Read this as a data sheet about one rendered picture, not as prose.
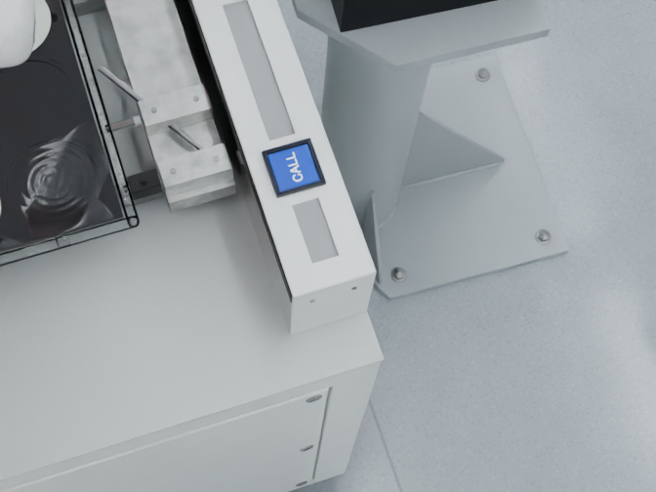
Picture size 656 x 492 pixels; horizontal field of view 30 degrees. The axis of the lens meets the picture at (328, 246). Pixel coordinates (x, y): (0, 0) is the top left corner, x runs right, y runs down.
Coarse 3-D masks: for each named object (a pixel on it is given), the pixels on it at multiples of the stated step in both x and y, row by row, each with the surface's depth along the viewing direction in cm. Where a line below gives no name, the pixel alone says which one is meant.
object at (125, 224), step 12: (96, 228) 136; (108, 228) 136; (120, 228) 136; (48, 240) 135; (60, 240) 135; (72, 240) 135; (84, 240) 136; (12, 252) 135; (24, 252) 135; (36, 252) 135; (48, 252) 135; (0, 264) 134
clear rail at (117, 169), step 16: (64, 0) 146; (80, 32) 145; (80, 48) 144; (80, 64) 143; (96, 80) 143; (96, 96) 142; (96, 112) 141; (112, 144) 140; (128, 192) 138; (128, 208) 137
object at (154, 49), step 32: (128, 0) 149; (160, 0) 149; (128, 32) 147; (160, 32) 148; (128, 64) 146; (160, 64) 146; (192, 64) 146; (192, 128) 143; (160, 160) 142; (192, 192) 140; (224, 192) 142
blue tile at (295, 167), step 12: (276, 156) 133; (288, 156) 133; (300, 156) 133; (276, 168) 133; (288, 168) 133; (300, 168) 133; (312, 168) 133; (276, 180) 132; (288, 180) 132; (300, 180) 132; (312, 180) 132
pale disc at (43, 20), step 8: (40, 0) 146; (40, 8) 146; (48, 8) 146; (40, 16) 145; (48, 16) 145; (40, 24) 145; (48, 24) 145; (40, 32) 145; (48, 32) 145; (40, 40) 144
